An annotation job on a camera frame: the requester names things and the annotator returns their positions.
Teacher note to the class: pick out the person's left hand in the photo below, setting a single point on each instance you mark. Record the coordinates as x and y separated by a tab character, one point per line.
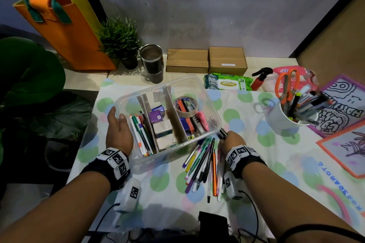
119	134

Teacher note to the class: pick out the person's right hand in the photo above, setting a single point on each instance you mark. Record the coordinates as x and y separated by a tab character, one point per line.
233	140

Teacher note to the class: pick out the thin black pen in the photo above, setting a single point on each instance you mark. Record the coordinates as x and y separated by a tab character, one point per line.
222	133

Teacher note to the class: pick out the small pink scissors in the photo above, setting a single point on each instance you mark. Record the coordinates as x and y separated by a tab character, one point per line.
203	121

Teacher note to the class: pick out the silver black utility knife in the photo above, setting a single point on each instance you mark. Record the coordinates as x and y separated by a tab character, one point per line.
196	124

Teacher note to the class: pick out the pile of assorted pens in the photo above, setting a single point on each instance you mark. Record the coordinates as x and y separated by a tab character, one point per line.
199	163

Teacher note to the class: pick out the clear plastic organizer box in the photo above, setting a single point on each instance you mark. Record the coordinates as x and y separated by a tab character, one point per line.
205	109

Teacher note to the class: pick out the white teal small box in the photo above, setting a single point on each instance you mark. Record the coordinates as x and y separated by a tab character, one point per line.
162	129

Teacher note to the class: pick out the blue stapler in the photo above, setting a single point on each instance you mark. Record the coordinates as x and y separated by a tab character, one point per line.
185	127

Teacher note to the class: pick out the clear tape roll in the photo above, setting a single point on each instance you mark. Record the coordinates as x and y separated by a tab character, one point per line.
185	115

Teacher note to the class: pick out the orange scissors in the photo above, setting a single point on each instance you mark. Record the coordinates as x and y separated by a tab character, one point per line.
286	89

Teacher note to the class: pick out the bunch of markers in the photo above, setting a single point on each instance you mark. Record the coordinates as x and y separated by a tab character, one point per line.
310	106

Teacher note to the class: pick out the clear box lid red handle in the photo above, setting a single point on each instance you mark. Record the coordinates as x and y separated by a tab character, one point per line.
333	197

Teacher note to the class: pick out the person's left forearm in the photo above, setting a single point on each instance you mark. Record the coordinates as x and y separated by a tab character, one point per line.
57	211

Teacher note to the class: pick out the person's right forearm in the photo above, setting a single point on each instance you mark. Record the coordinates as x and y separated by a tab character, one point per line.
285	203

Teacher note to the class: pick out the cardboard box dividers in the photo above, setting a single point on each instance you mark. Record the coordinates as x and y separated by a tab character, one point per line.
178	126

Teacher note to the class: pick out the labelled cardboard box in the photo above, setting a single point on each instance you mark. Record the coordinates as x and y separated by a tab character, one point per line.
227	59

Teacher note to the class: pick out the flat plain cardboard box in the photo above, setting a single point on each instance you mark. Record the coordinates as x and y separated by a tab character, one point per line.
186	60

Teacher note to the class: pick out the person's black clothing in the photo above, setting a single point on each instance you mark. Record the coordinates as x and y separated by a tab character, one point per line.
171	237

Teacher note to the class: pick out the right marker wristband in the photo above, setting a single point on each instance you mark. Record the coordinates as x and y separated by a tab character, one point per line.
242	157

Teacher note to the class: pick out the marker wristband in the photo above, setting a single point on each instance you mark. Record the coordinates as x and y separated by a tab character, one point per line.
114	163
242	157

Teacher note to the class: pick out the polka dot tablecloth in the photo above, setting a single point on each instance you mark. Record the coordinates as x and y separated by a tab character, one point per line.
256	151

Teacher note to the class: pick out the left marker wristband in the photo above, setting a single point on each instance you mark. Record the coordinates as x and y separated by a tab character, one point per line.
114	163

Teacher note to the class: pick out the green wet wipes pack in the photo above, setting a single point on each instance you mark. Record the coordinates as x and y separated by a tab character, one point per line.
228	83

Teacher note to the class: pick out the red spray bottle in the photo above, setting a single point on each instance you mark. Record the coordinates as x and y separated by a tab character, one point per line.
257	83

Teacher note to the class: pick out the steel tumbler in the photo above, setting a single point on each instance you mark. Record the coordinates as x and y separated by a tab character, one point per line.
152	64

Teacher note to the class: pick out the small potted plant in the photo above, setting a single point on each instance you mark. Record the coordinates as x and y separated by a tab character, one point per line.
119	39

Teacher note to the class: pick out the pink plastic pack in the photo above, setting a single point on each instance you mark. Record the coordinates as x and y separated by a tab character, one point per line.
306	76

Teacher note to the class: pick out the orange felt bag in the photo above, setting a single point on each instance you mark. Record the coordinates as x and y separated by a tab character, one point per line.
74	40

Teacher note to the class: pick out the large leafy plant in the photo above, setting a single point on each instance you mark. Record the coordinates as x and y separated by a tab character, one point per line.
28	74

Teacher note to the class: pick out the orange framed flower drawing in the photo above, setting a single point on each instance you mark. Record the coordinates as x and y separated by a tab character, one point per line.
348	151

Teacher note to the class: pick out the purple framed drawing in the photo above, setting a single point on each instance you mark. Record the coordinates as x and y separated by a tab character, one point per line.
345	103

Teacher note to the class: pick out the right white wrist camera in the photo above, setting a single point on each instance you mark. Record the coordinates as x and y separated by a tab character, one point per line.
229	186

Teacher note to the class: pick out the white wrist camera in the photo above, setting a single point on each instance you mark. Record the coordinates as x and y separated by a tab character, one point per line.
131	194
229	186

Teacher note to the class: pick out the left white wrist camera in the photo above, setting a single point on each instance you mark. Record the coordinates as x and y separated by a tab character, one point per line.
131	194

